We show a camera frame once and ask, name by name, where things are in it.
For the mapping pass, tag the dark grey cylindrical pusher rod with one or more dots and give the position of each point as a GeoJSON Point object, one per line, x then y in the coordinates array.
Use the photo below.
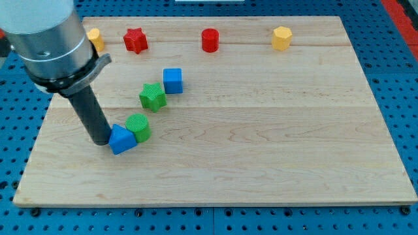
{"type": "Point", "coordinates": [87, 108]}

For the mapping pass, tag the blue triangular prism block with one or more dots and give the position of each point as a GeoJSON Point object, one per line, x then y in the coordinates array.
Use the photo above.
{"type": "Point", "coordinates": [121, 139]}

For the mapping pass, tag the green cylinder block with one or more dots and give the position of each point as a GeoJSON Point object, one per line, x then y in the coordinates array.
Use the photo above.
{"type": "Point", "coordinates": [138, 124]}

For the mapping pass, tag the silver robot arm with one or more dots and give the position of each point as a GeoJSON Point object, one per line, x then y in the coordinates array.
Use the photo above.
{"type": "Point", "coordinates": [58, 56]}

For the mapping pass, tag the yellow block behind arm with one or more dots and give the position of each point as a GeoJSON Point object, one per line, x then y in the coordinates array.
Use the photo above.
{"type": "Point", "coordinates": [94, 35]}

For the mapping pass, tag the blue cube block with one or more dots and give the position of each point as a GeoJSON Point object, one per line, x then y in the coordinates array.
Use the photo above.
{"type": "Point", "coordinates": [172, 80]}

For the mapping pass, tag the green star block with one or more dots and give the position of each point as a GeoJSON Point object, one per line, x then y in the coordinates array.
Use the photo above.
{"type": "Point", "coordinates": [153, 97]}

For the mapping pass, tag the red star block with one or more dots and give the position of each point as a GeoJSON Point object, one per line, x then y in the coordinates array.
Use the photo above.
{"type": "Point", "coordinates": [135, 40]}

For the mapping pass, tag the red cylinder block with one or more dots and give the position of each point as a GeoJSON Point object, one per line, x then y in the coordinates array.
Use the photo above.
{"type": "Point", "coordinates": [210, 40]}

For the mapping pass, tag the wooden board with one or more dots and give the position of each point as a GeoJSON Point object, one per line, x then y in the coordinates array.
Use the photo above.
{"type": "Point", "coordinates": [254, 126]}

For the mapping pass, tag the yellow hexagon block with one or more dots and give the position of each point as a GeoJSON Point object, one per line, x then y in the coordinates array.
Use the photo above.
{"type": "Point", "coordinates": [281, 38]}

